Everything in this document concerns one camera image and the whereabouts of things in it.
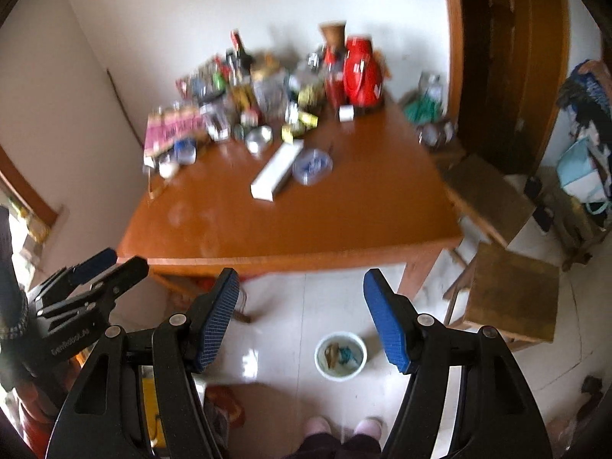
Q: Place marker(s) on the yellow container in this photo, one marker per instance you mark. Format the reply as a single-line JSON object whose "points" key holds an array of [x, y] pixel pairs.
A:
{"points": [[150, 411]]}

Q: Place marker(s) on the red bottle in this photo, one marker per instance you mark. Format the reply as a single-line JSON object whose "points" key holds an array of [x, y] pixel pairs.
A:
{"points": [[334, 81]]}

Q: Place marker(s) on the dark wine bottle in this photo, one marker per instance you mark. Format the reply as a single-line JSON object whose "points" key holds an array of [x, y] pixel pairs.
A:
{"points": [[241, 57]]}

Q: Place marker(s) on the small yellow box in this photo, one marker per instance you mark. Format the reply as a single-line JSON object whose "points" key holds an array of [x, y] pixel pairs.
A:
{"points": [[308, 119], [291, 132]]}

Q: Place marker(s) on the small white jar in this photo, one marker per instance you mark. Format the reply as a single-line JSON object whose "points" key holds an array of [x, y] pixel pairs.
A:
{"points": [[169, 168]]}

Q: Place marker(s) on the dark blue object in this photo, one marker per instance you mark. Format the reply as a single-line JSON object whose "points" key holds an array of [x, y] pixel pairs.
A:
{"points": [[542, 210]]}

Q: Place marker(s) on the red plastic bag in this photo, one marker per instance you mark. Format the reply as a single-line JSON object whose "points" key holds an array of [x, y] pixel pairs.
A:
{"points": [[201, 283]]}

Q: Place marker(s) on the pile of assorted packets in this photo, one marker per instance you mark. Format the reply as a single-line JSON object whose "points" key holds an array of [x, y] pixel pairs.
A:
{"points": [[201, 81]]}

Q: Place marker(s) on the person's left forearm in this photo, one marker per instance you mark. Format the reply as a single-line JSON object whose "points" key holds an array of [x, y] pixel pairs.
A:
{"points": [[9, 272]]}

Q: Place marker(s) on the amber oil bottle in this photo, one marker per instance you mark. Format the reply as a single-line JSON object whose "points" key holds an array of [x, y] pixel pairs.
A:
{"points": [[244, 98]]}

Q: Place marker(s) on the red thermos jug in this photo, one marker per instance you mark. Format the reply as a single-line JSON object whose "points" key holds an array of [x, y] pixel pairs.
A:
{"points": [[361, 71]]}

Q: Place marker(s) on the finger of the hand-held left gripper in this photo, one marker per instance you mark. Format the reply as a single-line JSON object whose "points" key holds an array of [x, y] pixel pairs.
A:
{"points": [[95, 260], [124, 270]]}

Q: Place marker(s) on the person's right leg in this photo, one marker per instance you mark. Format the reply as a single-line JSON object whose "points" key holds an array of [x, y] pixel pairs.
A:
{"points": [[363, 449]]}

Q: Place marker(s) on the square wooden stool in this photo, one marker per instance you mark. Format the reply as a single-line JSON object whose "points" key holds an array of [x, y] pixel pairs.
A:
{"points": [[511, 291], [487, 196]]}

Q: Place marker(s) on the clear round plastic container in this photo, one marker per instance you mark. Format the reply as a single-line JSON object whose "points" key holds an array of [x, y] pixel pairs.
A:
{"points": [[311, 166]]}

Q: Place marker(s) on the wooden window frame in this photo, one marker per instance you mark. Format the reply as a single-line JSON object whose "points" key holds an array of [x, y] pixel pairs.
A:
{"points": [[38, 201]]}

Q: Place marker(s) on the small can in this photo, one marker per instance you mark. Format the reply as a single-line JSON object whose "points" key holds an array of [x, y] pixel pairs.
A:
{"points": [[250, 118]]}

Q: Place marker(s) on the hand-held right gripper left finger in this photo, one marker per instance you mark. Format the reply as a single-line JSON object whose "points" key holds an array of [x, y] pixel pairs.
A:
{"points": [[217, 325]]}

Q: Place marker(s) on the person's left pink slipper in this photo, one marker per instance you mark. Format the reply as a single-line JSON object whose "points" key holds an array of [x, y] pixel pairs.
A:
{"points": [[317, 426]]}

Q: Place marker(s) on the clear plastic jar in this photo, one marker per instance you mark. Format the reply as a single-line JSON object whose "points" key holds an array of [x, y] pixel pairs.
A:
{"points": [[270, 98]]}

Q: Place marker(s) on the pile of clothes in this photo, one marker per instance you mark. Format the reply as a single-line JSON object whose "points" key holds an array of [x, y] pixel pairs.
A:
{"points": [[590, 95]]}

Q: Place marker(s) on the light blue bag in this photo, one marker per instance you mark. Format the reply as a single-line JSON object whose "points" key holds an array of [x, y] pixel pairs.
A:
{"points": [[578, 167]]}

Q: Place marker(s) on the wooden table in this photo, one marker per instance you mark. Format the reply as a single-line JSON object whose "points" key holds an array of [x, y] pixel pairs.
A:
{"points": [[287, 220]]}

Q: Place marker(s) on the small white bottle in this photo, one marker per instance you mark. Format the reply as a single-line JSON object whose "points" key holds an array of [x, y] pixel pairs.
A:
{"points": [[292, 112]]}

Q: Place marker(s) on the reddish wooden chair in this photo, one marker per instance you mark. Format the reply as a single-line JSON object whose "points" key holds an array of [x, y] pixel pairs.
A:
{"points": [[36, 425]]}

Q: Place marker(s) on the round silver tin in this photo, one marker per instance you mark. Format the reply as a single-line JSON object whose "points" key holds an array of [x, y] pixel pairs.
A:
{"points": [[258, 139]]}

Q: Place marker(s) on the white plastic bucket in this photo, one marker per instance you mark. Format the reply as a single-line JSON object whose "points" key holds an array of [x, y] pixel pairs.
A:
{"points": [[322, 344]]}

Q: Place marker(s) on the long white box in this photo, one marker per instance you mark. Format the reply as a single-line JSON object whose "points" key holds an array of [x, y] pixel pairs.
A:
{"points": [[275, 169]]}

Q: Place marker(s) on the dark shoes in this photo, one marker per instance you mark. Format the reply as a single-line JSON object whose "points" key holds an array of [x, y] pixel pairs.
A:
{"points": [[593, 387]]}

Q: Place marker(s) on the green plastic bag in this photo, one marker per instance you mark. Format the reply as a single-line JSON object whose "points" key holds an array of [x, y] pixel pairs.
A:
{"points": [[420, 110]]}

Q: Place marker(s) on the blue-lidded jar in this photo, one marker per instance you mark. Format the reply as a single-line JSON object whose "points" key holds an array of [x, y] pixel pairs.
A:
{"points": [[185, 150]]}

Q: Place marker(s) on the person's left leg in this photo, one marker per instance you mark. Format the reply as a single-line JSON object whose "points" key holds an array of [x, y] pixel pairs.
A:
{"points": [[315, 448]]}

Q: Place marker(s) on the person's leg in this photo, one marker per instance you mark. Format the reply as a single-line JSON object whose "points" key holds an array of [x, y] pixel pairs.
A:
{"points": [[315, 448], [363, 449]]}

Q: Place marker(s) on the glass cup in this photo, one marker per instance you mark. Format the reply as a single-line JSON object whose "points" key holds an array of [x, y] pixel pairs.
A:
{"points": [[215, 124]]}

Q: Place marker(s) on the small white box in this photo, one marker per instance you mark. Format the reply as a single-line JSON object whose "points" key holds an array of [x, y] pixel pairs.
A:
{"points": [[347, 113]]}

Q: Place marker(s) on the dark wooden door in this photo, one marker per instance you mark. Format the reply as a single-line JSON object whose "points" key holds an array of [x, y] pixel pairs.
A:
{"points": [[507, 57]]}

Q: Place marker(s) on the pink box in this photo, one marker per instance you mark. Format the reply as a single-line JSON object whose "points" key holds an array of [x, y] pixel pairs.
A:
{"points": [[169, 131]]}

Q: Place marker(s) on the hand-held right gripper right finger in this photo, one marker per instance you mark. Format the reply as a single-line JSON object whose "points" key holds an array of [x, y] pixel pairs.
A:
{"points": [[387, 325]]}

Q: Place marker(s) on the tall glass jar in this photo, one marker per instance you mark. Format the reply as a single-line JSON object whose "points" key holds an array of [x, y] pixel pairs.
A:
{"points": [[429, 85]]}

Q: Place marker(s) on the dark jar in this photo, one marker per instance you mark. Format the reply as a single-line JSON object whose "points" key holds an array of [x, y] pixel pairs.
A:
{"points": [[311, 95]]}

